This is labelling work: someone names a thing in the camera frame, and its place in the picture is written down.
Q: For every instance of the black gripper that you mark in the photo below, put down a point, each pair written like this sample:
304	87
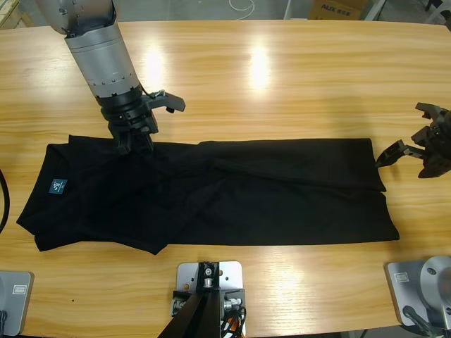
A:
440	144
128	116

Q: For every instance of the black polo shirt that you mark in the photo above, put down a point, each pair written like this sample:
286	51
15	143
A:
211	193

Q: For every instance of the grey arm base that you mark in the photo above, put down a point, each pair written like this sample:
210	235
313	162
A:
15	303
423	292

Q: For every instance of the white furniture leg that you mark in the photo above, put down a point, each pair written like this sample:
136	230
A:
373	10

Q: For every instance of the brown cardboard box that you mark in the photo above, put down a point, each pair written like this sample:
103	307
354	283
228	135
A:
338	8

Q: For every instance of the wooden crate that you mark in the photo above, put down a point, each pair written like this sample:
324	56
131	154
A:
12	14

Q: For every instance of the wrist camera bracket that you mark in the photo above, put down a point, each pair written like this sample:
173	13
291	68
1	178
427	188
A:
431	109
165	100

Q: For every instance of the white mount block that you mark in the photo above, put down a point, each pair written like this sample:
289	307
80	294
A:
230	278

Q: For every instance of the dark camera post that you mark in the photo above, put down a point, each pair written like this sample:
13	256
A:
201	310

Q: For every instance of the white upright post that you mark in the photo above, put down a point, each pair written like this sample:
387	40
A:
288	8

